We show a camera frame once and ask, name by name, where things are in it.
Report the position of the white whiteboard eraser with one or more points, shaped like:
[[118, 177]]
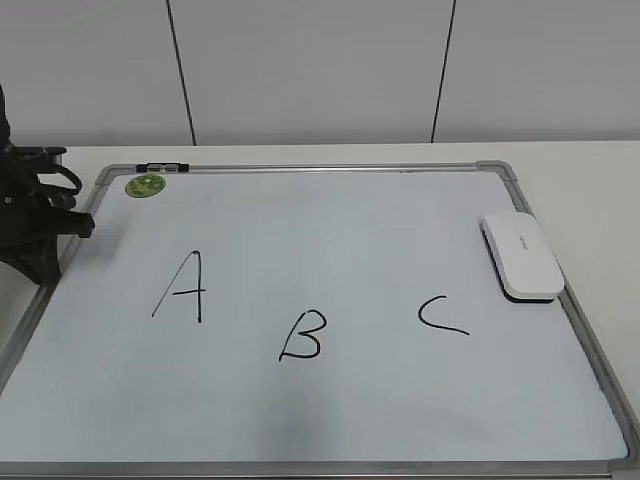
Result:
[[525, 263]]

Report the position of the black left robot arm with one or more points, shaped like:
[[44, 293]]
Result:
[[4, 120]]

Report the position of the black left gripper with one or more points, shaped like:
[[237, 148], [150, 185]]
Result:
[[38, 197]]

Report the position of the white magnetic whiteboard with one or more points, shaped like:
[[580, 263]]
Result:
[[304, 322]]

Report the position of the green round magnet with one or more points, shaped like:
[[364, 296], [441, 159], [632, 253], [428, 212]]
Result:
[[145, 186]]

